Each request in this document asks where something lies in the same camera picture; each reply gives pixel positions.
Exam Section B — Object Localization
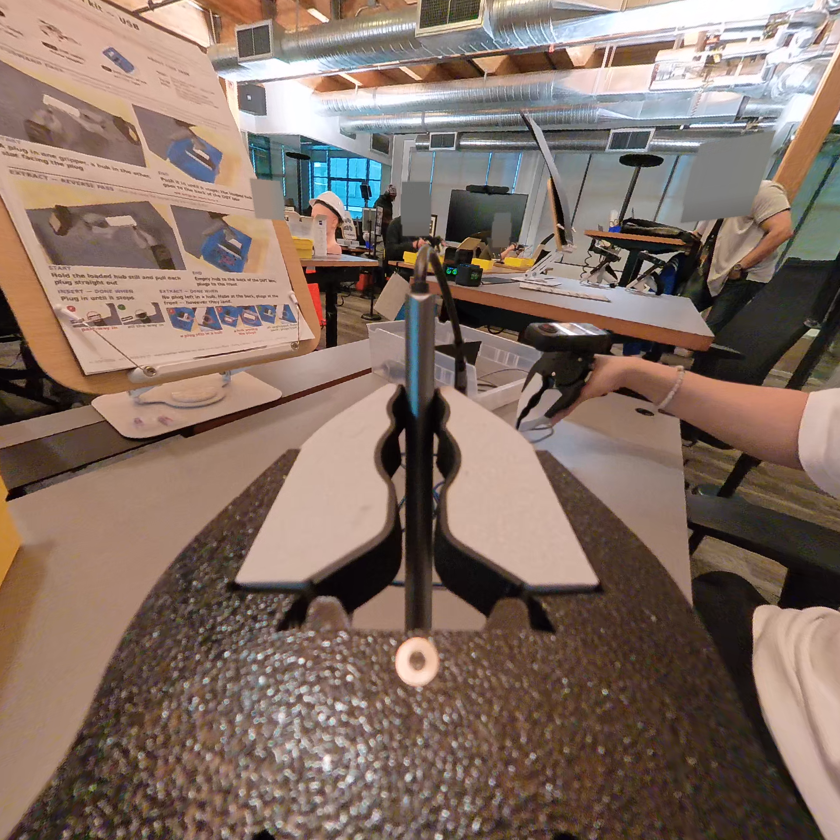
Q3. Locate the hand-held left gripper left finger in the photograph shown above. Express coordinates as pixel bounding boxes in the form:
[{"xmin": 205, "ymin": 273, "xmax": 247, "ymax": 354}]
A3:
[{"xmin": 234, "ymin": 384, "xmax": 404, "ymax": 614}]

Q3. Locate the printed instruction sheet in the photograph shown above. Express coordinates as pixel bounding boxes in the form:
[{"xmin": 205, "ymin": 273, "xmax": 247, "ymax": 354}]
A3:
[{"xmin": 0, "ymin": 0, "xmax": 316, "ymax": 376}]

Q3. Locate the silver ceiling duct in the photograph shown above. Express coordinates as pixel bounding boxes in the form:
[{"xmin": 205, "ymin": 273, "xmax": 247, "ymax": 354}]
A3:
[{"xmin": 210, "ymin": 0, "xmax": 840, "ymax": 155}]

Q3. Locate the black usb adapter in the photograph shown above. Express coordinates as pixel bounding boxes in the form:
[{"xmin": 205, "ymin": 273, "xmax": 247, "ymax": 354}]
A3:
[{"xmin": 403, "ymin": 292, "xmax": 438, "ymax": 631}]

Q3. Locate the grey desk with wood edge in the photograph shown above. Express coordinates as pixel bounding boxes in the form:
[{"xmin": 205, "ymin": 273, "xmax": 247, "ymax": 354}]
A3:
[
  {"xmin": 387, "ymin": 259, "xmax": 716, "ymax": 352},
  {"xmin": 298, "ymin": 252, "xmax": 382, "ymax": 349}
]

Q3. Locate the white leaning board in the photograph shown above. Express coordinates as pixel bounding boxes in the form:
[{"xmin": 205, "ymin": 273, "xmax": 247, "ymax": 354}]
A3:
[{"xmin": 374, "ymin": 272, "xmax": 412, "ymax": 322}]

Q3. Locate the person's right hand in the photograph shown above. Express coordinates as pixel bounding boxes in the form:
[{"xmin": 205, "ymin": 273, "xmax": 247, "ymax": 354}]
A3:
[{"xmin": 570, "ymin": 354, "xmax": 665, "ymax": 416}]

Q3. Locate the blue plastic tool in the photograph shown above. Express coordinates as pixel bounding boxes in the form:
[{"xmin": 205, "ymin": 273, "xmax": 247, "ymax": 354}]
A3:
[{"xmin": 128, "ymin": 369, "xmax": 235, "ymax": 406}]

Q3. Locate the raised wooden desk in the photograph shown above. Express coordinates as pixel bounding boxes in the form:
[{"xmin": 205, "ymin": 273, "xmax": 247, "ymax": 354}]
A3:
[{"xmin": 584, "ymin": 228, "xmax": 691, "ymax": 291}]

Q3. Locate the clear plastic bin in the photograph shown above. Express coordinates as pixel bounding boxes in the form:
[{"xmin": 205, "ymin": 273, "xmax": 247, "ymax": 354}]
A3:
[{"xmin": 366, "ymin": 319, "xmax": 543, "ymax": 412}]

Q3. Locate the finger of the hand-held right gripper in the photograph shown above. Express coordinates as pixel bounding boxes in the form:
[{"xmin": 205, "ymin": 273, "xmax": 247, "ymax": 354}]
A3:
[
  {"xmin": 530, "ymin": 384, "xmax": 567, "ymax": 431},
  {"xmin": 515, "ymin": 369, "xmax": 547, "ymax": 432}
]

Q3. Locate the black monitor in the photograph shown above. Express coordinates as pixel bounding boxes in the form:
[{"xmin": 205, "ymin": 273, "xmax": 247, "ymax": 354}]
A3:
[{"xmin": 446, "ymin": 190, "xmax": 530, "ymax": 245}]

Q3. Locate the person's right forearm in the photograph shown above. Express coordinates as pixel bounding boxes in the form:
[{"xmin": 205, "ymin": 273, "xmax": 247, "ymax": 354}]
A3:
[{"xmin": 656, "ymin": 367, "xmax": 813, "ymax": 471}]

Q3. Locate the black bag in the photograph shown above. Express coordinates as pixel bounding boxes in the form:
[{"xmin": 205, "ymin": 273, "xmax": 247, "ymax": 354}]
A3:
[{"xmin": 620, "ymin": 218, "xmax": 700, "ymax": 245}]

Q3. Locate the black office chair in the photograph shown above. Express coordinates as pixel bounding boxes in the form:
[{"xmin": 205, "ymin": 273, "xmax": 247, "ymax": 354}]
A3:
[
  {"xmin": 682, "ymin": 256, "xmax": 840, "ymax": 500},
  {"xmin": 686, "ymin": 492, "xmax": 840, "ymax": 611}
]

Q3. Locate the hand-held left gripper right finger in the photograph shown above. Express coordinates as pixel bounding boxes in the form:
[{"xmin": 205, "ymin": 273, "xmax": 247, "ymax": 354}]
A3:
[{"xmin": 433, "ymin": 385, "xmax": 601, "ymax": 618}]

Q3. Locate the mannequin head white helmet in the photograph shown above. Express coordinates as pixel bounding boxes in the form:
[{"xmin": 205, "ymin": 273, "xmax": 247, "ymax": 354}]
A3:
[{"xmin": 308, "ymin": 190, "xmax": 350, "ymax": 257}]

